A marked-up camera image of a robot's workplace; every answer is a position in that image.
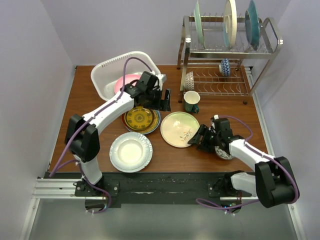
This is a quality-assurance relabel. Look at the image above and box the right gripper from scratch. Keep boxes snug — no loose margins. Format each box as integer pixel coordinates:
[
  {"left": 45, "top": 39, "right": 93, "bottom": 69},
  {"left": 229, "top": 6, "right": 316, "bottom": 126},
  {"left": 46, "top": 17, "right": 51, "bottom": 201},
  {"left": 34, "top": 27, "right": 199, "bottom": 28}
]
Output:
[{"left": 187, "top": 124, "right": 221, "bottom": 153}]

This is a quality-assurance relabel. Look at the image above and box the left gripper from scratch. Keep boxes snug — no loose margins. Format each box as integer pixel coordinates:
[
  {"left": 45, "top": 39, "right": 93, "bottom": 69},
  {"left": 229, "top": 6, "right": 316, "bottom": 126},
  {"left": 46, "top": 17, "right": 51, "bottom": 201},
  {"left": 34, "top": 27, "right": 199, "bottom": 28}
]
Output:
[{"left": 143, "top": 87, "right": 171, "bottom": 112}]

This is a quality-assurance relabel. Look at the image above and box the beige plate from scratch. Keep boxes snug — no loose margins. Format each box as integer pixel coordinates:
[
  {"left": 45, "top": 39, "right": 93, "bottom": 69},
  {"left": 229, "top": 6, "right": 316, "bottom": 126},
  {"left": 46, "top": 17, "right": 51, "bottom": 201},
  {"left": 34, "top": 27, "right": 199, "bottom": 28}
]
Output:
[{"left": 160, "top": 111, "right": 200, "bottom": 148}]

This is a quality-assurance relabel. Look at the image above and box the yellow patterned plate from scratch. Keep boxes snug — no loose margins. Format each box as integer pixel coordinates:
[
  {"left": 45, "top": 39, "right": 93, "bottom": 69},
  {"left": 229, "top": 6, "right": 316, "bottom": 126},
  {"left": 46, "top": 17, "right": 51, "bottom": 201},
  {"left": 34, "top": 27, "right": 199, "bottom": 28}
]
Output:
[{"left": 124, "top": 106, "right": 154, "bottom": 131}]

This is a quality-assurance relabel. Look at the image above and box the pink plate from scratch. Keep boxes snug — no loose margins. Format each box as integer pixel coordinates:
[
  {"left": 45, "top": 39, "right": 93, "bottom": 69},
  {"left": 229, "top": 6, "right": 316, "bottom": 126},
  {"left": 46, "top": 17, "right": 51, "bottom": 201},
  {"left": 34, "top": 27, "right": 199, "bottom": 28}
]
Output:
[{"left": 114, "top": 74, "right": 141, "bottom": 94}]

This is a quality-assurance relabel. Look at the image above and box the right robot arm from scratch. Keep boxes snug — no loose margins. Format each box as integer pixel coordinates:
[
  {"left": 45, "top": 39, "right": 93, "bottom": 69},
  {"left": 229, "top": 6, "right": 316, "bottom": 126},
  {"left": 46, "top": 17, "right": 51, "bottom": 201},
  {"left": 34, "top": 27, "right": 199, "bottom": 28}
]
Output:
[{"left": 188, "top": 115, "right": 300, "bottom": 208}]

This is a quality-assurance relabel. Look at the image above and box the white plastic bin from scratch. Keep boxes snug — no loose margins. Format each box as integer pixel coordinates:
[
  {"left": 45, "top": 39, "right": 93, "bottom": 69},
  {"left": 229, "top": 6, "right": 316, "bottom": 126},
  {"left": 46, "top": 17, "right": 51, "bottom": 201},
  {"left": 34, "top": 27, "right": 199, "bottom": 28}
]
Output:
[{"left": 90, "top": 51, "right": 162, "bottom": 101}]

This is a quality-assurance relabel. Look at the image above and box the blue rimmed yellow plate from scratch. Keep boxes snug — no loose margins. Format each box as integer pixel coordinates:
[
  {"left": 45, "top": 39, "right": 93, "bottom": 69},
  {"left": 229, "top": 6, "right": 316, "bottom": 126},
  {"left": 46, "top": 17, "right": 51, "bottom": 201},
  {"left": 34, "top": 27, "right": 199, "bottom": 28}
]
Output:
[{"left": 122, "top": 110, "right": 161, "bottom": 135}]

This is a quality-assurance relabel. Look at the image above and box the dark green mug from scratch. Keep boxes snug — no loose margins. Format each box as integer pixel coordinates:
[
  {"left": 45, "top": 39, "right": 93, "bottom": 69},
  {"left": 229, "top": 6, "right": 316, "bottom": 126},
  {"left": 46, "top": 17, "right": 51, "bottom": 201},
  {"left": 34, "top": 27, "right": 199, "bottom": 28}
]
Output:
[{"left": 183, "top": 90, "right": 201, "bottom": 114}]

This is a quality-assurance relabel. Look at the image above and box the black white floral bowl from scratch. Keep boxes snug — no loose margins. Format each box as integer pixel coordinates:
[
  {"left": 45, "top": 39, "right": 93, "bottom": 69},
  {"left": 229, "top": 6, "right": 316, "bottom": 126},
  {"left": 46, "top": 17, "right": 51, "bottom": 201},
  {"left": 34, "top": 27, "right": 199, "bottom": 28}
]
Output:
[{"left": 214, "top": 146, "right": 234, "bottom": 160}]

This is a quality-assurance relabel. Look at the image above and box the patterned bowl in rack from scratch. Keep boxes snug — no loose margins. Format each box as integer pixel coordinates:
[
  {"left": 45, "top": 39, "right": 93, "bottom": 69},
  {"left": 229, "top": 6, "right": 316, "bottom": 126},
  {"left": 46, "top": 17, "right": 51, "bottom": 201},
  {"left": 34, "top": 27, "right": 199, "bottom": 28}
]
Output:
[{"left": 184, "top": 71, "right": 195, "bottom": 91}]

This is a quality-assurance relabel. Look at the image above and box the red fluted plate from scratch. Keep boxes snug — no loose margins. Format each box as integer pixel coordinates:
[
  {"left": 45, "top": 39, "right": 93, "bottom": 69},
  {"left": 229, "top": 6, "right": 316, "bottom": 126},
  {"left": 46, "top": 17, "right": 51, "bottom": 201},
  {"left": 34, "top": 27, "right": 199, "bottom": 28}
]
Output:
[{"left": 121, "top": 107, "right": 161, "bottom": 133}]

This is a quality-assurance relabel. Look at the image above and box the white scalloped plate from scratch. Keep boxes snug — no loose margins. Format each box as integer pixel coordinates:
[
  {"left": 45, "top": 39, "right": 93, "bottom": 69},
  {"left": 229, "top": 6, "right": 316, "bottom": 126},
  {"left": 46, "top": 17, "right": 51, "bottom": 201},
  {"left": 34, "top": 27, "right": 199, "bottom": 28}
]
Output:
[{"left": 109, "top": 132, "right": 153, "bottom": 173}]

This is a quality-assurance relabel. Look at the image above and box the steel dish rack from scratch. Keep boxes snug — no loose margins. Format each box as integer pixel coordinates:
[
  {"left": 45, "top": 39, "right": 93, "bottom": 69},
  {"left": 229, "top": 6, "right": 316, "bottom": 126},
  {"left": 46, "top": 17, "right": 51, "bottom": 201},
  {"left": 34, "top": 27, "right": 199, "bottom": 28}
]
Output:
[{"left": 177, "top": 15, "right": 284, "bottom": 104}]

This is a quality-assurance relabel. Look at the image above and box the blue zigzag cup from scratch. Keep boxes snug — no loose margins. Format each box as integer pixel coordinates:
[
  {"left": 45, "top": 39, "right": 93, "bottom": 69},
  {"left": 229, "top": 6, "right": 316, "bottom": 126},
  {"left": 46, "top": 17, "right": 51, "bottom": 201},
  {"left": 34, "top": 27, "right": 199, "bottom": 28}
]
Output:
[{"left": 219, "top": 58, "right": 231, "bottom": 77}]

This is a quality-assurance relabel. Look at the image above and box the mint green plate in rack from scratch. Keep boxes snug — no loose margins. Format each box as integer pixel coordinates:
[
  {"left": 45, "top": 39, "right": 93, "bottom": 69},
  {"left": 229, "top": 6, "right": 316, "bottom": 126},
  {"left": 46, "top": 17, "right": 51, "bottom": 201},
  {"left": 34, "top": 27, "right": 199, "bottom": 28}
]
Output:
[{"left": 193, "top": 1, "right": 206, "bottom": 50}]

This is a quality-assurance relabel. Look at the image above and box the cream speckled plate in rack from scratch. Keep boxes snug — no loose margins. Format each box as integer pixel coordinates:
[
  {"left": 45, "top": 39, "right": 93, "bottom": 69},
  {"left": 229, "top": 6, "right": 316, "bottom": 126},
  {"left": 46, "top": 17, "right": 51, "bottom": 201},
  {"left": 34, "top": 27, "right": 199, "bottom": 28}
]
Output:
[{"left": 223, "top": 0, "right": 238, "bottom": 49}]

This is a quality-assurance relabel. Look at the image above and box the teal plate in rack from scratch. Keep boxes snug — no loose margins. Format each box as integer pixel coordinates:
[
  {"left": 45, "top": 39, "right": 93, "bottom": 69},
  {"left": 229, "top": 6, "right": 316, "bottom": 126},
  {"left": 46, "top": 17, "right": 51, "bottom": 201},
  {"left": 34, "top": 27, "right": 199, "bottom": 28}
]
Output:
[{"left": 244, "top": 0, "right": 260, "bottom": 51}]

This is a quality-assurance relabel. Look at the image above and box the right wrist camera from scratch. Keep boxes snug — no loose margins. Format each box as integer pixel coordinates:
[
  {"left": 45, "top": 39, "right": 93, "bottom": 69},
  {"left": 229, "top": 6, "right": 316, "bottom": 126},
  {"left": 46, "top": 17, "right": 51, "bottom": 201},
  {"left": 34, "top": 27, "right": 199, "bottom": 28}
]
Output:
[{"left": 210, "top": 114, "right": 219, "bottom": 126}]

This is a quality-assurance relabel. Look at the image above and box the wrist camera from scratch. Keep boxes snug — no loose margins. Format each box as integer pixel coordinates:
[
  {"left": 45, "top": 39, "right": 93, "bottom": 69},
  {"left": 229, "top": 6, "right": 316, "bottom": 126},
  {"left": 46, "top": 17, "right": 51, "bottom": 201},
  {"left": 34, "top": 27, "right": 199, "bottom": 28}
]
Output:
[
  {"left": 156, "top": 74, "right": 167, "bottom": 85},
  {"left": 210, "top": 114, "right": 219, "bottom": 126}
]

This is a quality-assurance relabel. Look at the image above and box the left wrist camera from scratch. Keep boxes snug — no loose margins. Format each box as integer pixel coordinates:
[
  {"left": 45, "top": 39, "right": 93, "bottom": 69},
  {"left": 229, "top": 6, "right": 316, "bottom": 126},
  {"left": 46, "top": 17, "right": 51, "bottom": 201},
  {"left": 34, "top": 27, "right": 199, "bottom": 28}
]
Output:
[{"left": 156, "top": 74, "right": 167, "bottom": 85}]

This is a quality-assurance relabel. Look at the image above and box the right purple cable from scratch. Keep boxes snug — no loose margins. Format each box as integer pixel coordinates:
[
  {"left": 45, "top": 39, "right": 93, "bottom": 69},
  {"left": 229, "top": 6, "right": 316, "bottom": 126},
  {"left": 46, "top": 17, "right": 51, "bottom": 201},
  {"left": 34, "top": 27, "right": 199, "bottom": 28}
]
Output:
[{"left": 195, "top": 114, "right": 300, "bottom": 213}]

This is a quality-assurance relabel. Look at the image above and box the purple cable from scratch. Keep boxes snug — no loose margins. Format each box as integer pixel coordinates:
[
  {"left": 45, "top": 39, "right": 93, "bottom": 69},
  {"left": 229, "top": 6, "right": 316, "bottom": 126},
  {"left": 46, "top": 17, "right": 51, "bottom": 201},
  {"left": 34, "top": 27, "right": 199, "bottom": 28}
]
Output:
[
  {"left": 195, "top": 114, "right": 300, "bottom": 213},
  {"left": 48, "top": 56, "right": 155, "bottom": 215}
]

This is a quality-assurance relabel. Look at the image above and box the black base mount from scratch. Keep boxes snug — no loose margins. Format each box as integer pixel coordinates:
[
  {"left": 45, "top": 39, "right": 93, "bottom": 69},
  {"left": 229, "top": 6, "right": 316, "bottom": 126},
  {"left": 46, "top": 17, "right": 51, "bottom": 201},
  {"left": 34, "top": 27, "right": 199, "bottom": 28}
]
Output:
[{"left": 43, "top": 172, "right": 250, "bottom": 210}]

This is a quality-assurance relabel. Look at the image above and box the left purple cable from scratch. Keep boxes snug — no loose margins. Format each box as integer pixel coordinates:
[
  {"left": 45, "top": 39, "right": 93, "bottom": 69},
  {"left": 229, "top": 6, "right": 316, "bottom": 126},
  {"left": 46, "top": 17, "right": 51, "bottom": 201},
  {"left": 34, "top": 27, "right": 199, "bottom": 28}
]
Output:
[{"left": 48, "top": 56, "right": 155, "bottom": 215}]

